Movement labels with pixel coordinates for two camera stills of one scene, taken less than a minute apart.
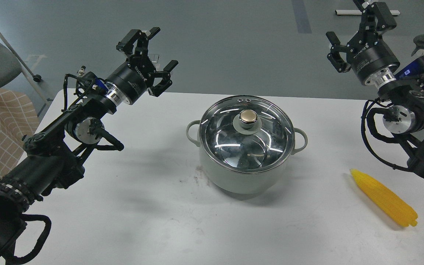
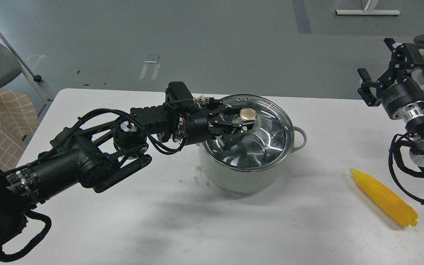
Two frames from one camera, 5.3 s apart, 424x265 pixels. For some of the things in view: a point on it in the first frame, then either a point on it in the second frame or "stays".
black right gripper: x=368 y=53 to x=402 y=96
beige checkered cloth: x=4 y=119 stays
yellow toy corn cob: x=403 y=214 stays
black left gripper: x=131 y=78 to x=201 y=125
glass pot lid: x=246 y=134 stays
